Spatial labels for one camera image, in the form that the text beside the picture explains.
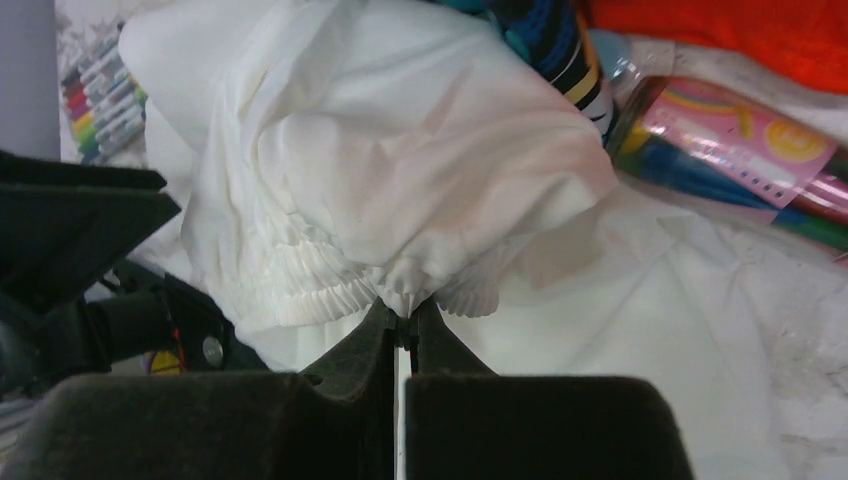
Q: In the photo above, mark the white shorts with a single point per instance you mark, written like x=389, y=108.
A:
x=326, y=154

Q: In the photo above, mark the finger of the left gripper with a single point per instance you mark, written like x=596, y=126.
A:
x=64, y=225

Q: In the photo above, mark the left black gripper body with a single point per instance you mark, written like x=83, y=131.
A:
x=144, y=313

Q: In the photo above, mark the comic print shorts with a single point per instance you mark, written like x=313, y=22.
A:
x=552, y=37

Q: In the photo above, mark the pink pen pack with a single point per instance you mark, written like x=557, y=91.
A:
x=705, y=141

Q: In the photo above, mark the orange shorts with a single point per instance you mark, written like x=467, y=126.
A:
x=805, y=41

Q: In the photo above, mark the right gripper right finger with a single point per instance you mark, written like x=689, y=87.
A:
x=464, y=421

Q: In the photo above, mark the marker pen pack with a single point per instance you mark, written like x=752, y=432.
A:
x=102, y=101

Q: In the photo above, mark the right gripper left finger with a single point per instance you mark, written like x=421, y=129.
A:
x=332, y=420

